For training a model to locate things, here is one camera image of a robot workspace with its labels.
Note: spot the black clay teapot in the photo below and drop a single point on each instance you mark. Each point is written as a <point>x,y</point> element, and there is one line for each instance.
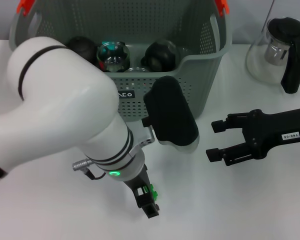
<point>81,46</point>

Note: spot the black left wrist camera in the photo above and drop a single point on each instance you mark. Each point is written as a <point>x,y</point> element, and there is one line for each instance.
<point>170,112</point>

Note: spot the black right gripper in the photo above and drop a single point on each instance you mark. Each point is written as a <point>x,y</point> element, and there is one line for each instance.
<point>267,132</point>

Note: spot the grey-green perforated storage basket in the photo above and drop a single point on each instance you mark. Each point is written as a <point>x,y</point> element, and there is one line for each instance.
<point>202,82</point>

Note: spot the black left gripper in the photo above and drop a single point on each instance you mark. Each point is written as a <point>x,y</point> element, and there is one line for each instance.
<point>138,183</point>

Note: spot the teal square block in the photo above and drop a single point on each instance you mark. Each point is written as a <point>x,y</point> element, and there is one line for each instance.
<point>108,46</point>

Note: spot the glass teacup with black sleeve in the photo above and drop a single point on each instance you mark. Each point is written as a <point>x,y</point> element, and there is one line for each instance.
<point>157,55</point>
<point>137,70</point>
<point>112,60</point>

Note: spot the green stepped building block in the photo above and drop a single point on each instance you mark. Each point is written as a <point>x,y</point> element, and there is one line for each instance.
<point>153,193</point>

